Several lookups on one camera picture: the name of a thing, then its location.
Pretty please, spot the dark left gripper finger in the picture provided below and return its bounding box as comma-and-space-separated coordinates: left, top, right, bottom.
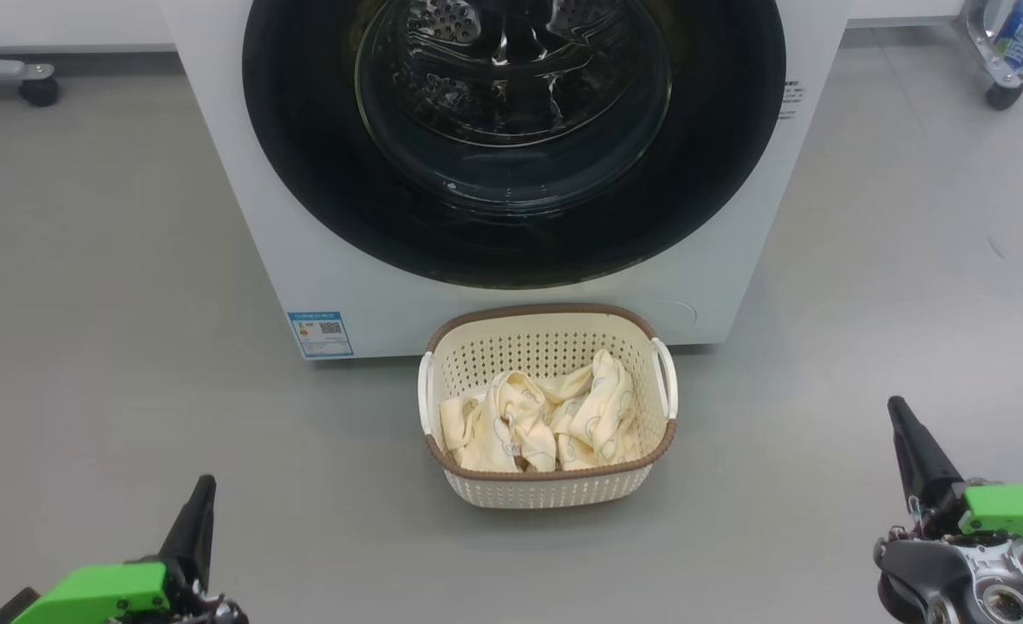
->
157, 474, 218, 591

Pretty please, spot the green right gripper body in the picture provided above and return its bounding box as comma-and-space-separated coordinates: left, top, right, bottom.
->
931, 483, 1023, 565

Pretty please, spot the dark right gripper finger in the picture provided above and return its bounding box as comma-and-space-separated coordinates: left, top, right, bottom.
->
888, 396, 968, 538

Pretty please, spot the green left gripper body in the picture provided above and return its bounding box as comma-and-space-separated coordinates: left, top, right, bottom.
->
10, 560, 249, 624

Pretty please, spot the round glass washer door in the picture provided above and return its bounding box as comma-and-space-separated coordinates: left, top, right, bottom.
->
242, 0, 787, 290

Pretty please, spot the white front-load washing machine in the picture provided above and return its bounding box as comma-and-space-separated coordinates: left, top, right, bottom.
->
158, 0, 850, 361

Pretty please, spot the blue energy label sticker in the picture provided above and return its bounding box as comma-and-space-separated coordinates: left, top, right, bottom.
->
287, 311, 355, 360

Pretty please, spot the cream perforated laundry basket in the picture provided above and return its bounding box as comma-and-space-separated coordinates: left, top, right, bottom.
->
417, 303, 679, 510

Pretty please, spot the metal cart leg with caster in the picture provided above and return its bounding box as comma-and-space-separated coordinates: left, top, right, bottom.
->
961, 0, 1023, 92

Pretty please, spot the grey furniture leg with caster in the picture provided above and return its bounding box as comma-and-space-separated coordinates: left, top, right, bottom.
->
0, 50, 61, 108

